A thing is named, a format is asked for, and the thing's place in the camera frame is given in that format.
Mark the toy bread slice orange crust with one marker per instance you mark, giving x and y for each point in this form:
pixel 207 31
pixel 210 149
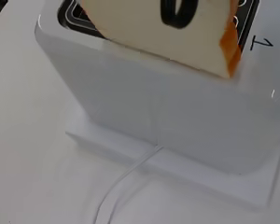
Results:
pixel 140 31

